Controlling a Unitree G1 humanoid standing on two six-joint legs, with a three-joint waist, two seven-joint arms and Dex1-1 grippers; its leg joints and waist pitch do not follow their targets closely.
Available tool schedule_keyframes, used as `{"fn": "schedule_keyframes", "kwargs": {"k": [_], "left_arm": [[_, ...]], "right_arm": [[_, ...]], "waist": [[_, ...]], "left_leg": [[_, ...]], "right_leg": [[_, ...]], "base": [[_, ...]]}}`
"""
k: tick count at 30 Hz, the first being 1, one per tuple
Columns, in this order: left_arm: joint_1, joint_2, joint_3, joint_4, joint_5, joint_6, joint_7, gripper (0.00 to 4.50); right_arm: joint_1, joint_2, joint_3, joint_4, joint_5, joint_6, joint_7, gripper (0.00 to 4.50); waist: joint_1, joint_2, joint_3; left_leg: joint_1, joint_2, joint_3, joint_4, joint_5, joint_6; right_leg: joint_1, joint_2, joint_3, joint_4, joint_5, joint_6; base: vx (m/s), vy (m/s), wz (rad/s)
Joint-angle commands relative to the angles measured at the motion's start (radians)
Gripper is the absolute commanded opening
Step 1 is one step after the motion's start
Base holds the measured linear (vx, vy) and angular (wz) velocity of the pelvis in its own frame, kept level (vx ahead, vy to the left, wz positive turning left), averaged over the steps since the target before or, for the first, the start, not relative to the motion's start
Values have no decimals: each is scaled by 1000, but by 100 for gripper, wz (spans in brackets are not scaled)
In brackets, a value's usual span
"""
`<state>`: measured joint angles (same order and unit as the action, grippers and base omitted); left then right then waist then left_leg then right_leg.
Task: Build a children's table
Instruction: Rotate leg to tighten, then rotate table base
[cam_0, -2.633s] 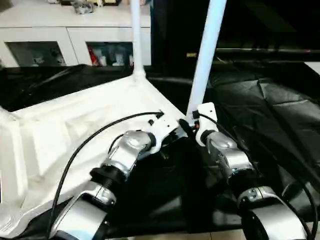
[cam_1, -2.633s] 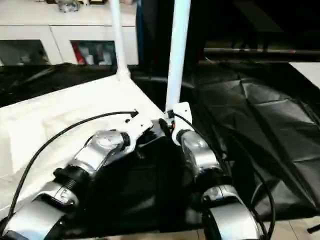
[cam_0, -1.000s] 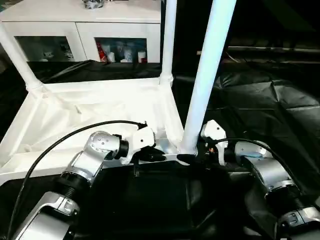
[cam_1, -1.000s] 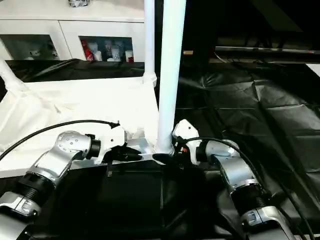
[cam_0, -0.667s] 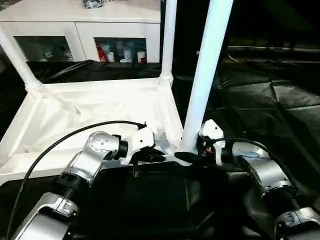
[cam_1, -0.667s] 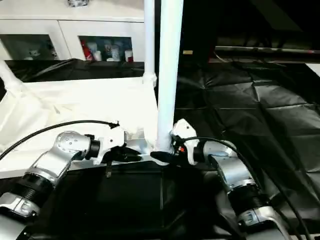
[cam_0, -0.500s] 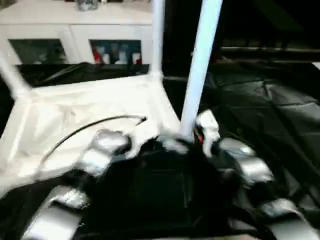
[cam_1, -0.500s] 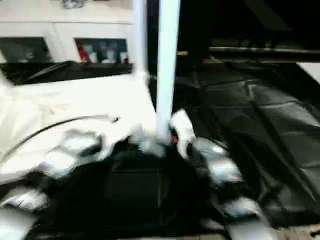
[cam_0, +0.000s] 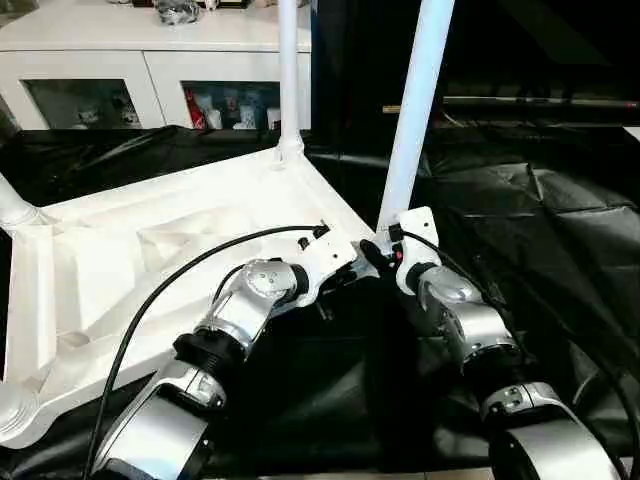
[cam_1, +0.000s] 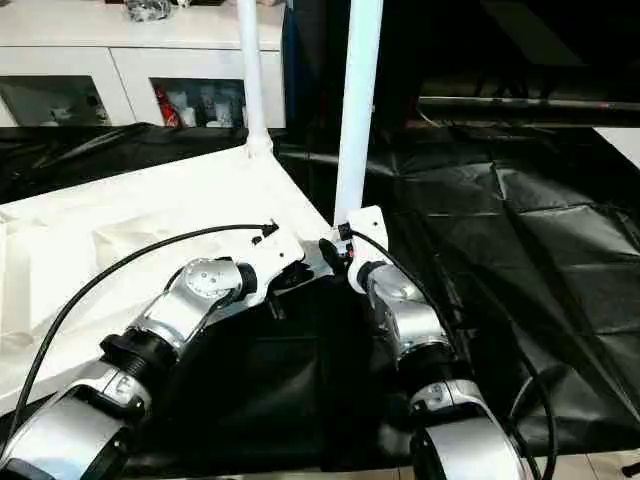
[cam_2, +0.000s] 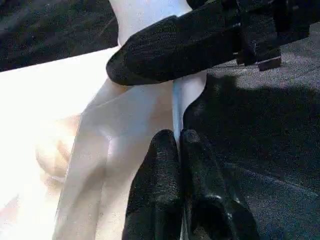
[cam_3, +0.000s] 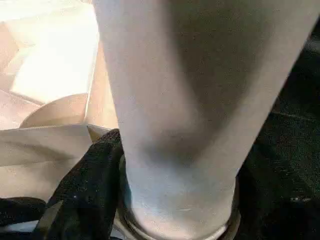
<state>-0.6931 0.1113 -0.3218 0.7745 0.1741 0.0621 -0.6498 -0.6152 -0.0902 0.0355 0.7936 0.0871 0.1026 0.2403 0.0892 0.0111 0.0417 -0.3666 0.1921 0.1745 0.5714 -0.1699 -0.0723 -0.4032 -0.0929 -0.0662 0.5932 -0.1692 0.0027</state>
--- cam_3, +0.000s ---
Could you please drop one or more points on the white plastic table top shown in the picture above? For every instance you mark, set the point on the white plastic table top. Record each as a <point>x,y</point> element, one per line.
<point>50,62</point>

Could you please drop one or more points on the black plastic mat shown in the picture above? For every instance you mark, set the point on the black plastic mat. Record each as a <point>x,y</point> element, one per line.
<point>295,100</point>

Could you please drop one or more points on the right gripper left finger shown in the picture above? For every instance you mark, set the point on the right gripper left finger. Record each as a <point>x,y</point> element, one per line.
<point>85,190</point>

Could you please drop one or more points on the white plastic table leg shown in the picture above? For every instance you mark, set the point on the white plastic table leg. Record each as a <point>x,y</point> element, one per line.
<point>187,87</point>

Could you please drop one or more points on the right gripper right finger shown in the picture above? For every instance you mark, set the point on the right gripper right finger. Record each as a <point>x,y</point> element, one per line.
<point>275,205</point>

